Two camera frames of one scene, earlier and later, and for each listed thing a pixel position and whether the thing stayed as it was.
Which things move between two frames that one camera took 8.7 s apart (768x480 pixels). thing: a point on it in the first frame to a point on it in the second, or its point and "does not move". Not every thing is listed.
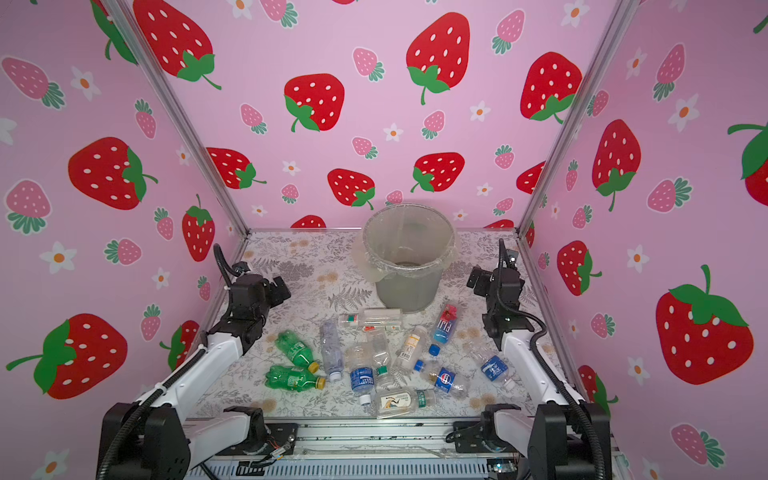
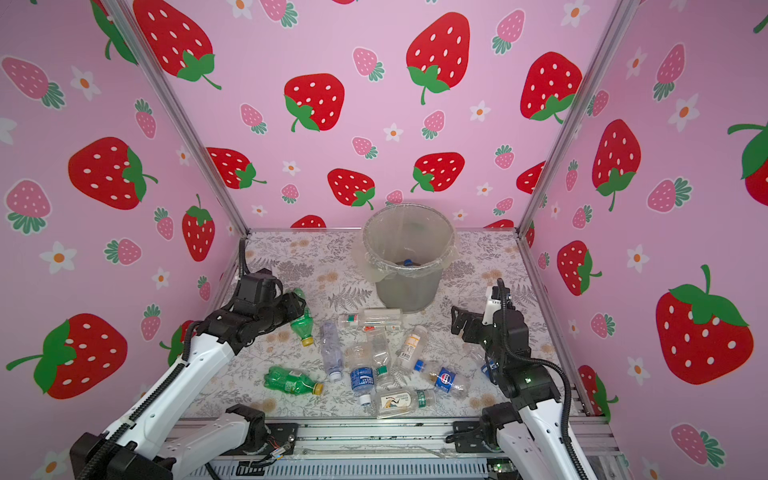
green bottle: x=292 y=378 does not move
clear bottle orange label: x=409 y=353 does not move
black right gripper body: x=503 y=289 to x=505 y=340
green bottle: x=297 y=350 to x=303 y=325
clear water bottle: x=331 y=350 does not move
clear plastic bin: x=407 y=246 does not move
